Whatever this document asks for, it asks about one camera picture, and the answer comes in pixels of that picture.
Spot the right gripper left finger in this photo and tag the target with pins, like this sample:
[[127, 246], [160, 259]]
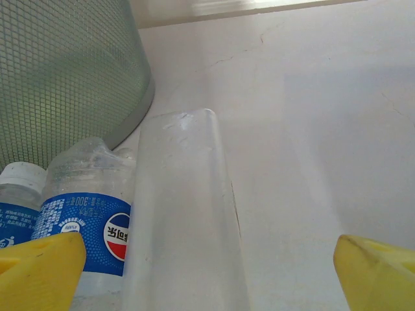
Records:
[[39, 275]]

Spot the clear square bottle white cap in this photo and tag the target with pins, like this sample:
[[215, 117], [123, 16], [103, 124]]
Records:
[[184, 210]]

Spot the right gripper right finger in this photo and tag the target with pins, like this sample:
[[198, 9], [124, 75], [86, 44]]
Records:
[[379, 278]]

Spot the clear Pepsi bottle blue label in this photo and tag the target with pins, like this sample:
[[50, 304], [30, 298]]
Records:
[[84, 214]]

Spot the blue label bottle white cap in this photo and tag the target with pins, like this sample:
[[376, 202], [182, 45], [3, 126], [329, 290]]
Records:
[[16, 201]]

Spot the green mesh trash bin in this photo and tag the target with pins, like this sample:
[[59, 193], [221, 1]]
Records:
[[65, 81]]

